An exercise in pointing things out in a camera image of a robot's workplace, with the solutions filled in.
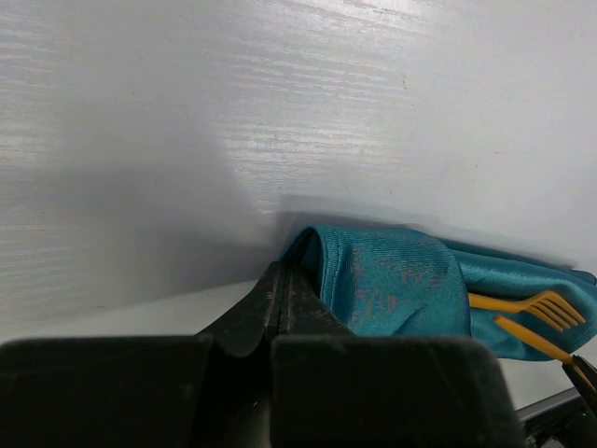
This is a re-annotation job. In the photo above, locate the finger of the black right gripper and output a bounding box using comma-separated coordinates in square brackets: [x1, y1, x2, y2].
[562, 355, 597, 415]

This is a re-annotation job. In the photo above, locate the orange plastic knife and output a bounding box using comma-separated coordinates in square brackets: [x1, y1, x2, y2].
[493, 315, 573, 364]

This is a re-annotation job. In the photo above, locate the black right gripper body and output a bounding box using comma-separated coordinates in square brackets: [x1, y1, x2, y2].
[517, 388, 597, 448]

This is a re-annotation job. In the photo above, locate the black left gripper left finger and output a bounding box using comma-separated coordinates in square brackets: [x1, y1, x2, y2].
[1, 263, 283, 447]

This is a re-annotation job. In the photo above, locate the orange plastic fork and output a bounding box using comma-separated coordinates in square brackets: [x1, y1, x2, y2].
[468, 290, 586, 331]

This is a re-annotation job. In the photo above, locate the teal cloth napkin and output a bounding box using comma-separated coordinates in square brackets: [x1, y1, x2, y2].
[282, 225, 596, 361]

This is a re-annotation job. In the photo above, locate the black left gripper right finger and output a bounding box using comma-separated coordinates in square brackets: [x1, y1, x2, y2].
[270, 267, 523, 447]

